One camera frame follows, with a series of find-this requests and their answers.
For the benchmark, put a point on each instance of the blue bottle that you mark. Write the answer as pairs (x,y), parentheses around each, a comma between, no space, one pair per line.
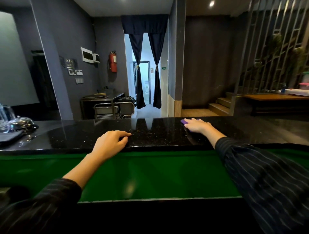
(284,88)

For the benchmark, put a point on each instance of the metal lattice partition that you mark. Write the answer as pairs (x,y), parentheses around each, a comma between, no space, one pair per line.
(268,48)

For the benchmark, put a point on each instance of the wooden stairs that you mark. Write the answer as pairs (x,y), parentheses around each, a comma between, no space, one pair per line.
(221,106)

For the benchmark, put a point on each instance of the row of white wall switches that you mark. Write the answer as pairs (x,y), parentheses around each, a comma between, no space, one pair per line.
(75,71)

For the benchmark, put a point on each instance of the white cloth bundle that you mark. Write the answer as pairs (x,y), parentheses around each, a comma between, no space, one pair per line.
(297,92)

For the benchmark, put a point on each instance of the pink lidded container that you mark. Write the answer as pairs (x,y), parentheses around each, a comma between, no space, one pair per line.
(304,86)

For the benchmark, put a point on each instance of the person's left thumb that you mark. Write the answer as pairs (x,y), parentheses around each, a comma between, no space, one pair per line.
(123,143)

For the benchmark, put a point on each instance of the person's right forearm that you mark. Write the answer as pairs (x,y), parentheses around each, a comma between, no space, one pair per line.
(260,178)

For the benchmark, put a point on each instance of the person's right fingers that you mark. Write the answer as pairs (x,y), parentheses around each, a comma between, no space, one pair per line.
(189,122)

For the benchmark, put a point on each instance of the dark wall sign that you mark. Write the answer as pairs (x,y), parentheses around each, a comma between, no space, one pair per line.
(71,63)

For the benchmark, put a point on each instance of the steel work table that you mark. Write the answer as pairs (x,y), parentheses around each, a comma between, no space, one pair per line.
(113,97)

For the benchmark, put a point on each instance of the grey wall switch plate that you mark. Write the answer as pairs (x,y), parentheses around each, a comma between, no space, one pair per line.
(79,80)

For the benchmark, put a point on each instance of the person's left hand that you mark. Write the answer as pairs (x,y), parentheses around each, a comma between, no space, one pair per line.
(108,143)

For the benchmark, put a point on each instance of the dark blue curtain valance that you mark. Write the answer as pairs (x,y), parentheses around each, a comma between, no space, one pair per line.
(144,23)

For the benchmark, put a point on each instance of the purple cleaning cloth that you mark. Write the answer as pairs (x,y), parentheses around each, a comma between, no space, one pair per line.
(183,121)

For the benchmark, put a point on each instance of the clear plastic container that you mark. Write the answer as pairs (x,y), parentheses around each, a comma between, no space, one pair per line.
(306,77)

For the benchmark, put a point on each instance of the person's right hand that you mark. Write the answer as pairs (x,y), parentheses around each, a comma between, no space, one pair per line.
(199,125)

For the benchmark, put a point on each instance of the person's left forearm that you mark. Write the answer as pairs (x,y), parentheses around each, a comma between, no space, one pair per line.
(77,172)

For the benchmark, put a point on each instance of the small white wall device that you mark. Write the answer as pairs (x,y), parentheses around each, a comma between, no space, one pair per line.
(96,58)

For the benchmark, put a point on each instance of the dark blue tied curtain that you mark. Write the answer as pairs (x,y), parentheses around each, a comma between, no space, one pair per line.
(139,79)
(157,79)

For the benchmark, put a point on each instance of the green leafy plant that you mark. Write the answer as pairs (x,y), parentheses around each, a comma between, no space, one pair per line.
(293,60)

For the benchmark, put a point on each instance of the round dark tray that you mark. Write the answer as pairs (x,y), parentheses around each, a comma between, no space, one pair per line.
(96,96)

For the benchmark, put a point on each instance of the white door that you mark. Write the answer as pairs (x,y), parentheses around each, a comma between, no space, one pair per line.
(144,82)

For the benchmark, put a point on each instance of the shiny metal cloche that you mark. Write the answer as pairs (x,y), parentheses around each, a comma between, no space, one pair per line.
(20,123)

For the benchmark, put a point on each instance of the round ceiling light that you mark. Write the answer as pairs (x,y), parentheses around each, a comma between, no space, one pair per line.
(212,3)

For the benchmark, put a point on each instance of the black flat tray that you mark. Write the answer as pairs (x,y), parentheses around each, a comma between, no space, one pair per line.
(9,137)

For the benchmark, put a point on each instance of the steel service trolley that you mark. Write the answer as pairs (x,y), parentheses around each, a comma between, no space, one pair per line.
(108,109)

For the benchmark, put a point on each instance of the white wall panel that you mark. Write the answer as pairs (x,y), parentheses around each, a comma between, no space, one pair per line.
(86,55)

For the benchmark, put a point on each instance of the red fire extinguisher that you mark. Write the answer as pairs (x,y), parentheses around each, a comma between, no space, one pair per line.
(113,62)

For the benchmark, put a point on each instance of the wooden low table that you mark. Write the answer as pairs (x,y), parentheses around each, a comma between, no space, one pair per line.
(275,101)

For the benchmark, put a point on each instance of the clear glass pitcher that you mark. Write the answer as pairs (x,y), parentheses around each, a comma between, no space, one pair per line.
(5,118)

